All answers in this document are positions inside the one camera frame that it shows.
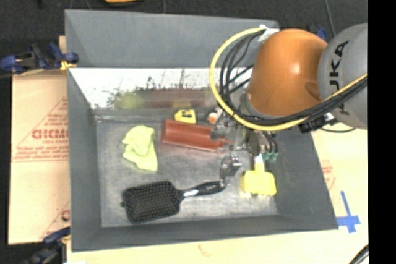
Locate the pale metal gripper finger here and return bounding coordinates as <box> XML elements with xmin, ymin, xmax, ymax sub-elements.
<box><xmin>225</xmin><ymin>160</ymin><xmax>244</xmax><ymax>189</ymax></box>
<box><xmin>219</xmin><ymin>153</ymin><xmax>236</xmax><ymax>185</ymax></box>

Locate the small orange and white object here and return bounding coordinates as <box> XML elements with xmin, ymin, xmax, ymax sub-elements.
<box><xmin>207</xmin><ymin>109</ymin><xmax>223</xmax><ymax>125</ymax></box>

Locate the red squeeze bottle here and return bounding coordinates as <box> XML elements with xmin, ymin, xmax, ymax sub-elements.
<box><xmin>160</xmin><ymin>119</ymin><xmax>233</xmax><ymax>153</ymax></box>

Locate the yellow tape measure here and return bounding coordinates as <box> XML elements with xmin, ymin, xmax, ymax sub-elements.
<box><xmin>173</xmin><ymin>108</ymin><xmax>198</xmax><ymax>125</ymax></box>

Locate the black hairbrush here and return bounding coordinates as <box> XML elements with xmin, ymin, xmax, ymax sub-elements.
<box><xmin>119</xmin><ymin>179</ymin><xmax>226</xmax><ymax>224</ymax></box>

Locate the yellow-green cloth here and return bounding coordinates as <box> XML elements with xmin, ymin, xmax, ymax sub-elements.
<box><xmin>121</xmin><ymin>124</ymin><xmax>159</xmax><ymax>172</ymax></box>

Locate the grey metal bin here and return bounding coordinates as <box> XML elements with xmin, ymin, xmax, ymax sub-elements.
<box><xmin>64</xmin><ymin>9</ymin><xmax>338</xmax><ymax>252</ymax></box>

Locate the brown cardboard board red print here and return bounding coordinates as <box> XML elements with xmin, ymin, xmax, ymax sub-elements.
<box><xmin>7</xmin><ymin>69</ymin><xmax>72</xmax><ymax>245</ymax></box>

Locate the black cylinder on white bracket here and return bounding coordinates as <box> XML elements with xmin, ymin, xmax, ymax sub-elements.
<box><xmin>298</xmin><ymin>113</ymin><xmax>337</xmax><ymax>134</ymax></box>

